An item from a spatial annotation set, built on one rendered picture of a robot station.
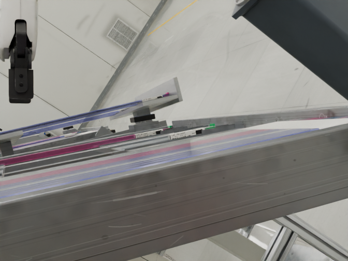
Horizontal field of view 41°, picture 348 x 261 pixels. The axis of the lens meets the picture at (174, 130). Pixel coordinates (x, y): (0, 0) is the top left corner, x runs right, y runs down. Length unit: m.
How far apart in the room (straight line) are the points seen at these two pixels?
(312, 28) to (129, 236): 1.06
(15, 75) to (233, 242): 0.97
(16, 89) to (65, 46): 7.96
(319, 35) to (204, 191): 1.02
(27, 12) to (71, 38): 7.97
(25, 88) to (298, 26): 0.86
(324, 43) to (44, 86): 7.38
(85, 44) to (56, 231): 8.35
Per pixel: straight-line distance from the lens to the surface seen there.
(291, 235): 1.27
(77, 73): 8.57
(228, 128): 0.78
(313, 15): 1.31
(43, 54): 8.56
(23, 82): 0.66
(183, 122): 1.00
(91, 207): 0.34
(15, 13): 0.68
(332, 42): 1.36
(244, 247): 1.48
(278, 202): 0.39
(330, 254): 1.34
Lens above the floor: 1.01
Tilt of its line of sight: 16 degrees down
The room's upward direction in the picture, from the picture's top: 56 degrees counter-clockwise
